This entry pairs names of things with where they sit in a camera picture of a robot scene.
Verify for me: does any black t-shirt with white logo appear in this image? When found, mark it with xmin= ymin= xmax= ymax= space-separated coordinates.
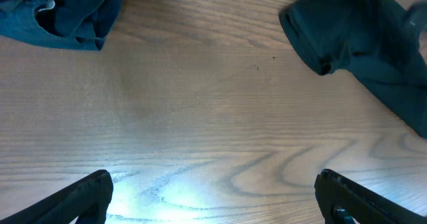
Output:
xmin=279 ymin=0 xmax=426 ymax=137

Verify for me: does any navy folded shirt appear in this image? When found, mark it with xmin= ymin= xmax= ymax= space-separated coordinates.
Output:
xmin=1 ymin=0 xmax=123 ymax=51

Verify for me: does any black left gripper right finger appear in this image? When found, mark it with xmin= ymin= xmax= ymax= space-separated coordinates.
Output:
xmin=314 ymin=169 xmax=426 ymax=224

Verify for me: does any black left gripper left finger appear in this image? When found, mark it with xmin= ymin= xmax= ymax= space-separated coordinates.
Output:
xmin=1 ymin=169 xmax=113 ymax=224

